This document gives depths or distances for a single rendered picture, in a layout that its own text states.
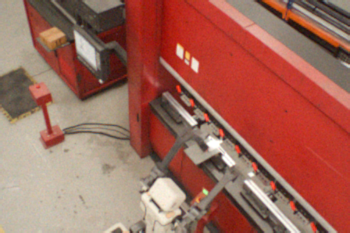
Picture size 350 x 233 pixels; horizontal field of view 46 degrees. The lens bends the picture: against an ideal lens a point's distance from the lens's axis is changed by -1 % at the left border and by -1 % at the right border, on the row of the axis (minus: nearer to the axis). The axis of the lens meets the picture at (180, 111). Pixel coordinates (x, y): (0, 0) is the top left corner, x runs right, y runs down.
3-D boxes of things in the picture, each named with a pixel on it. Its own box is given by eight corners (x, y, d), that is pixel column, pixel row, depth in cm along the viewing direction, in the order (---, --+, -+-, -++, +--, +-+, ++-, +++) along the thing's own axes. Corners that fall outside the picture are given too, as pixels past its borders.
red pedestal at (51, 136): (38, 138, 483) (23, 86, 423) (58, 130, 493) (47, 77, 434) (44, 149, 472) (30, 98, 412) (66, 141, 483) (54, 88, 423)
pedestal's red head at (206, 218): (188, 209, 355) (190, 198, 342) (200, 198, 364) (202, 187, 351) (206, 224, 347) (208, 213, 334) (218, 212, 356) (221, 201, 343)
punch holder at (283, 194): (271, 192, 312) (276, 180, 300) (279, 187, 316) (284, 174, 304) (285, 206, 304) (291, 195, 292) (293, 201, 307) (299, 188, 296)
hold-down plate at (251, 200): (239, 193, 345) (240, 191, 343) (244, 190, 347) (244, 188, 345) (263, 220, 329) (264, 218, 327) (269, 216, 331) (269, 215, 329)
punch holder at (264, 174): (253, 173, 323) (257, 161, 311) (261, 169, 326) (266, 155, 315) (266, 188, 315) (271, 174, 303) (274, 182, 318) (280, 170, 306)
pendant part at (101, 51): (76, 57, 396) (72, 26, 370) (87, 52, 402) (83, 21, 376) (102, 82, 374) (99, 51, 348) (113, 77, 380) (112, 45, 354)
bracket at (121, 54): (94, 53, 418) (94, 48, 413) (116, 45, 428) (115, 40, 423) (113, 76, 396) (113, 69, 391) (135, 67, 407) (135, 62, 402)
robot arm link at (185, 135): (178, 129, 291) (188, 138, 288) (187, 125, 303) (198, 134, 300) (148, 172, 311) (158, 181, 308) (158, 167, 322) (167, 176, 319)
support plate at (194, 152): (183, 151, 358) (183, 150, 357) (207, 138, 369) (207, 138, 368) (195, 165, 348) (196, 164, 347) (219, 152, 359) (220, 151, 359)
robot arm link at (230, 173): (229, 163, 288) (240, 173, 286) (229, 165, 301) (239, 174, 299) (186, 212, 286) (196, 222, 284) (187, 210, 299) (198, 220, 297)
